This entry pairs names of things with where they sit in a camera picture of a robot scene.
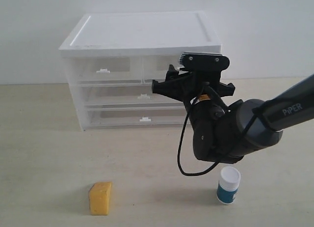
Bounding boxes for clear drawer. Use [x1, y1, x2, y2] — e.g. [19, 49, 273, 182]
[86, 106, 186, 128]
[143, 55, 182, 83]
[78, 84, 181, 107]
[72, 57, 142, 84]

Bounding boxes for white blue pill bottle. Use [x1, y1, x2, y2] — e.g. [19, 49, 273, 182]
[216, 166, 241, 205]

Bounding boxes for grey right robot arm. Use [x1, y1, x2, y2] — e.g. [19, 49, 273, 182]
[152, 66, 314, 164]

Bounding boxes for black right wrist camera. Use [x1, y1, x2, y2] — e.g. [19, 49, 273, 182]
[179, 52, 230, 72]

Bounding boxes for black right camera cable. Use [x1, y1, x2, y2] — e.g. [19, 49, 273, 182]
[177, 84, 219, 176]

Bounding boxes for clear bottom drawer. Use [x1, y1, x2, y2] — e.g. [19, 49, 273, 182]
[86, 106, 186, 128]

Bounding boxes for white plastic drawer cabinet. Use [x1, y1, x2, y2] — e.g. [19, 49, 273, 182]
[59, 11, 222, 131]

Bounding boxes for yellow cheese wedge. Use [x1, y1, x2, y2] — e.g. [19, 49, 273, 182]
[88, 181, 112, 216]

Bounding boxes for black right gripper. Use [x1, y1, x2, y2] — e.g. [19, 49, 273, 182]
[151, 63, 235, 107]

